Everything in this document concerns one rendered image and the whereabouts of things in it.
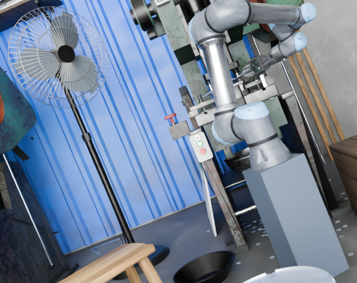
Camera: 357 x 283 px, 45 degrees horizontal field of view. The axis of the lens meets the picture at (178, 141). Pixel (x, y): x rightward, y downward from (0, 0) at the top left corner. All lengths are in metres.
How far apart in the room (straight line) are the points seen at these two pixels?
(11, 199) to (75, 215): 0.92
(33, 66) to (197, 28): 1.10
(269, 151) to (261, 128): 0.09
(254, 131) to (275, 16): 0.49
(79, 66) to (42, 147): 1.33
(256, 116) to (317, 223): 0.44
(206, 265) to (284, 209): 0.71
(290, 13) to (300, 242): 0.89
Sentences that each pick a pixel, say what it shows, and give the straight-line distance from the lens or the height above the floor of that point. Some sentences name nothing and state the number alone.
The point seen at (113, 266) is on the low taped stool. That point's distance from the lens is 1.64.
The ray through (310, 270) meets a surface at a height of 0.28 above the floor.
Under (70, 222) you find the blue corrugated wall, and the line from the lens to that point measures 3.84.
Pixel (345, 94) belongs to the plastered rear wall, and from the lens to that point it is 3.74.
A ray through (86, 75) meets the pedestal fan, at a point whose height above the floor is 1.16.
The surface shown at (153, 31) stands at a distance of 2.53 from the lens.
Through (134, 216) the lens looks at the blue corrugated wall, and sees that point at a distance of 3.69.
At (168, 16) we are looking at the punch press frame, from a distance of 2.34.
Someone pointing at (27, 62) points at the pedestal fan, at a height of 1.32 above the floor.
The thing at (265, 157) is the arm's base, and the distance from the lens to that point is 1.58.
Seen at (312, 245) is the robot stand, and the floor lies 0.14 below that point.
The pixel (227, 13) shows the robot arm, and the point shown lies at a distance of 1.67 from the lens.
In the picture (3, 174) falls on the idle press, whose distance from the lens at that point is 3.02.
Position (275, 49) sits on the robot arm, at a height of 0.85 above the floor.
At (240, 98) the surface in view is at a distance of 2.24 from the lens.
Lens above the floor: 0.74
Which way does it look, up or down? 3 degrees down
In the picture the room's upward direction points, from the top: 22 degrees counter-clockwise
